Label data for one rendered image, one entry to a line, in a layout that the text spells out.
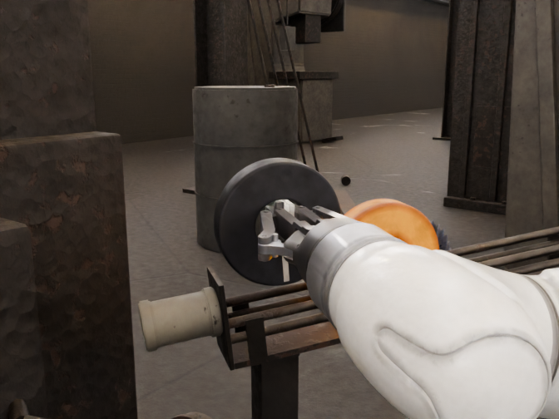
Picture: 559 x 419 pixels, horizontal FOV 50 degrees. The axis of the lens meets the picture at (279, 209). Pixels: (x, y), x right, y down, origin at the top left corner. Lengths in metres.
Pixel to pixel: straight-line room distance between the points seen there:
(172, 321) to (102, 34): 7.74
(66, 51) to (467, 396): 0.70
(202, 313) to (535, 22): 2.43
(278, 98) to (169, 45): 6.04
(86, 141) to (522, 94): 2.35
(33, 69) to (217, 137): 2.32
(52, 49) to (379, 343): 0.63
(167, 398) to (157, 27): 7.45
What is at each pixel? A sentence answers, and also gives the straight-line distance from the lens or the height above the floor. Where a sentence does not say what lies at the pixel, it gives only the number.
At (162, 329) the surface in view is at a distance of 0.71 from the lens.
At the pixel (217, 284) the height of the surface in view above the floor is 0.72.
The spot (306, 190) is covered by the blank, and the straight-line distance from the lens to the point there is 0.71.
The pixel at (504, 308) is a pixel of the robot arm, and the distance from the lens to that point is 0.38.
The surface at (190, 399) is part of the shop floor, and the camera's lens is 1.90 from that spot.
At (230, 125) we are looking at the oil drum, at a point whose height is 0.69.
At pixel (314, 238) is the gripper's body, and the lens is 0.53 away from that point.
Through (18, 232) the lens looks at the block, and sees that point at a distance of 0.69.
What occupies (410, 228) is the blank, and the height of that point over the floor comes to 0.76.
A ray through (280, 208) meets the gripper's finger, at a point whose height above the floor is 0.81.
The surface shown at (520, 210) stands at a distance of 2.98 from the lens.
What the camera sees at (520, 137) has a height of 0.67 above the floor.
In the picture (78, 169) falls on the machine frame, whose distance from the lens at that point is 0.84.
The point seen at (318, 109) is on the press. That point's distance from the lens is 8.42.
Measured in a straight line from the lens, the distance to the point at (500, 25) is 4.40.
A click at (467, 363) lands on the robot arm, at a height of 0.80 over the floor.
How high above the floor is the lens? 0.96
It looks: 13 degrees down
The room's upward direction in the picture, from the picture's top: straight up
